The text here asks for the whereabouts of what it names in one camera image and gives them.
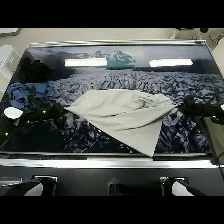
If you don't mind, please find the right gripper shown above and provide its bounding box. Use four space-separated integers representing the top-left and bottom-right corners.
181 95 202 117

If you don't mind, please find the grey garment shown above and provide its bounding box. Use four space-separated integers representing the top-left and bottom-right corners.
63 88 179 158

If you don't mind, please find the black garment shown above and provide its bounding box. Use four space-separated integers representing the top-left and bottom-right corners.
17 56 54 84

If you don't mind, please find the silver frame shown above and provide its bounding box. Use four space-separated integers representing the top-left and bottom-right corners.
0 151 224 197

